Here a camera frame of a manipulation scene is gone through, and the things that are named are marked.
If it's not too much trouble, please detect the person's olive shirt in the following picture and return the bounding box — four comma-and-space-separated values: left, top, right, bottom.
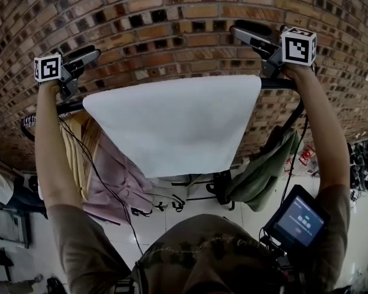
45, 184, 352, 294

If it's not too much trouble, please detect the green hanging garment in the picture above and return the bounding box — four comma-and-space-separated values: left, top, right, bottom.
229, 129, 302, 213

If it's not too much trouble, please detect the grey framed panel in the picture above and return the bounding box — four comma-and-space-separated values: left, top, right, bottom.
0, 209, 31, 250

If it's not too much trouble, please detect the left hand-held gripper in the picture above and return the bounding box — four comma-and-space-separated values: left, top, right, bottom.
33, 45, 102, 102

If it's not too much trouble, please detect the red floor object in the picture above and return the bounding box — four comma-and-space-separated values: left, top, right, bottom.
298, 145, 319, 175

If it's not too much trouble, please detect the cream hanging garment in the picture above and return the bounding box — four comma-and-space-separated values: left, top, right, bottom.
59, 114, 102, 202

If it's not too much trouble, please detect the black screen device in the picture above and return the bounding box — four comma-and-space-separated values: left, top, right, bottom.
263, 184, 331, 251

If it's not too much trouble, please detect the pile of black cables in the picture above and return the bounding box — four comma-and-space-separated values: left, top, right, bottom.
347, 140, 368, 196

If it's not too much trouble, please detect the person's right forearm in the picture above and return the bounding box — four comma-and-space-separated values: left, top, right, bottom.
282, 62, 352, 195

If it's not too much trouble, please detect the pink hanging garment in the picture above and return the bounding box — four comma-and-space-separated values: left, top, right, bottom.
87, 129, 156, 225

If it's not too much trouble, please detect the person's left forearm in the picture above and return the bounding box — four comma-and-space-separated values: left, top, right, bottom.
34, 81, 84, 209

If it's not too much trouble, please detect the black clothes rack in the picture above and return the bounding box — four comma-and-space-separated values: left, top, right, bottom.
20, 77, 305, 211

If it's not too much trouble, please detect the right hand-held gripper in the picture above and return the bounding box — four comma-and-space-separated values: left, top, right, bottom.
229, 19, 318, 80

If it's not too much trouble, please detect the thin black cable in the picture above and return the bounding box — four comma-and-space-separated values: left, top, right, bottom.
281, 115, 310, 202
58, 115, 145, 257

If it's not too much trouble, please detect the white cloth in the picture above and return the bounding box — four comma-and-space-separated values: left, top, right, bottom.
82, 74, 263, 179

